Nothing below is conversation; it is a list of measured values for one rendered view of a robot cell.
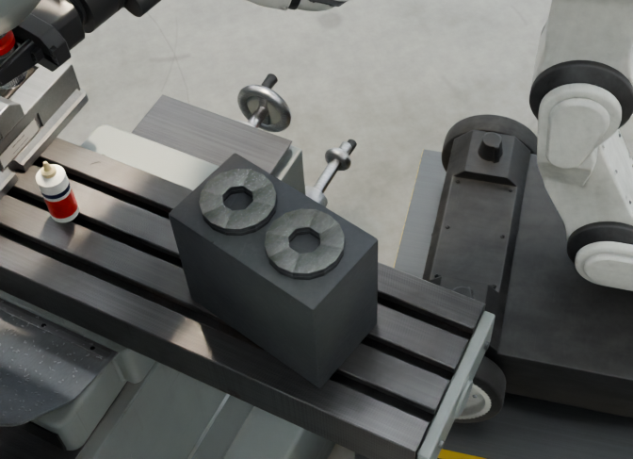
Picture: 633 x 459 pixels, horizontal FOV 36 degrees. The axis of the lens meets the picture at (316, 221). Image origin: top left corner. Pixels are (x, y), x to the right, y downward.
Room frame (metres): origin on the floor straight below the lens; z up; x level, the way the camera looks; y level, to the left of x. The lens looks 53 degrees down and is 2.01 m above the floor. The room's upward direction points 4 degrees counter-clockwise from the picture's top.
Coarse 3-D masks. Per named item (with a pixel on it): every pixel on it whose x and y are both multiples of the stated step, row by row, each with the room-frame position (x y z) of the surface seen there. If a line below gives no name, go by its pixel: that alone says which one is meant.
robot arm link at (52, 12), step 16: (48, 0) 0.92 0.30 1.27; (64, 0) 0.92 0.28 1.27; (80, 0) 0.92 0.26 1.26; (96, 0) 0.92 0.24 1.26; (112, 0) 0.94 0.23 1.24; (32, 16) 0.89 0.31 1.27; (48, 16) 0.89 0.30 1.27; (64, 16) 0.89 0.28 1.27; (80, 16) 0.92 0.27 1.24; (96, 16) 0.92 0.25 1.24; (16, 32) 0.88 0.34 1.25; (32, 32) 0.86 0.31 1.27; (48, 32) 0.86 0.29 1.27; (64, 32) 0.88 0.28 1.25; (80, 32) 0.90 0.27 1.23; (48, 48) 0.85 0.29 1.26; (64, 48) 0.86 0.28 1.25; (48, 64) 0.85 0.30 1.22
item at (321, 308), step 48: (192, 192) 0.73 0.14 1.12; (240, 192) 0.72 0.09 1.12; (288, 192) 0.71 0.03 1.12; (192, 240) 0.67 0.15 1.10; (240, 240) 0.65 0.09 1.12; (288, 240) 0.64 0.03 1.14; (336, 240) 0.63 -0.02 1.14; (192, 288) 0.69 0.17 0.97; (240, 288) 0.63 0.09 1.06; (288, 288) 0.58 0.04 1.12; (336, 288) 0.58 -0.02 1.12; (288, 336) 0.58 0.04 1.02; (336, 336) 0.58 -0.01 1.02
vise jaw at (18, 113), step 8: (0, 96) 1.00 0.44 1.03; (0, 104) 0.97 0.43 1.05; (8, 104) 0.97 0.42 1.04; (16, 104) 0.98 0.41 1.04; (0, 112) 0.96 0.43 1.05; (8, 112) 0.97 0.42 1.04; (16, 112) 0.98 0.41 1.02; (0, 120) 0.95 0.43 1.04; (8, 120) 0.96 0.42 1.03; (16, 120) 0.97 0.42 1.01; (0, 128) 0.95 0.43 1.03; (8, 128) 0.96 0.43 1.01; (0, 136) 0.94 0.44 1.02
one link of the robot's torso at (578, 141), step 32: (544, 96) 0.92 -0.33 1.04; (576, 96) 0.90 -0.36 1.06; (608, 96) 0.89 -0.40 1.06; (544, 128) 0.91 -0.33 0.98; (576, 128) 0.89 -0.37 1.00; (608, 128) 0.88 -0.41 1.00; (544, 160) 0.91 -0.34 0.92; (576, 160) 0.88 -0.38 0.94; (608, 160) 0.92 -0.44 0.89; (576, 192) 0.93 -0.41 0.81; (608, 192) 0.91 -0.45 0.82; (576, 224) 0.92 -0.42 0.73; (608, 224) 0.90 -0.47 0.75
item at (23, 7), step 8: (0, 0) 0.77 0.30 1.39; (8, 0) 0.78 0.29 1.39; (16, 0) 0.79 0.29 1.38; (24, 0) 0.80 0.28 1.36; (32, 0) 0.82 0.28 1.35; (40, 0) 0.85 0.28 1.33; (0, 8) 0.76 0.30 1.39; (8, 8) 0.78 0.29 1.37; (16, 8) 0.79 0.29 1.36; (24, 8) 0.81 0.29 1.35; (32, 8) 0.84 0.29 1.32; (0, 16) 0.76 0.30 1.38; (8, 16) 0.78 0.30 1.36; (16, 16) 0.80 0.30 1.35; (24, 16) 0.83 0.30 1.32; (0, 24) 0.77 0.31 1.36; (8, 24) 0.79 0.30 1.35; (16, 24) 0.81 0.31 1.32; (0, 32) 0.79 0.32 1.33
